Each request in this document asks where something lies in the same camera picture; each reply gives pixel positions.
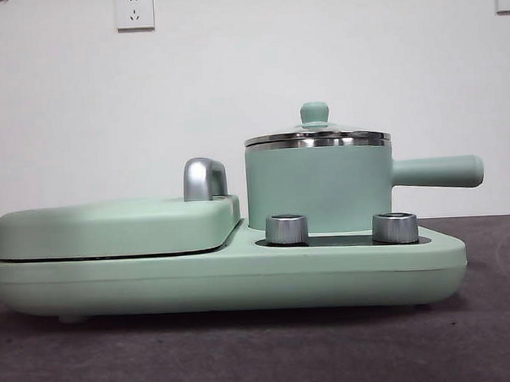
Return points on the mint green griddle lid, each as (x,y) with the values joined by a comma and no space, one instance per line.
(117,228)

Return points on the mint green breakfast maker base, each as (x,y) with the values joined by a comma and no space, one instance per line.
(242,280)

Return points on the silver control knob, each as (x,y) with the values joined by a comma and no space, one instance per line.
(286,231)
(394,228)

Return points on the glass pot lid green knob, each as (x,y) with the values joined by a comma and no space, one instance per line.
(314,113)

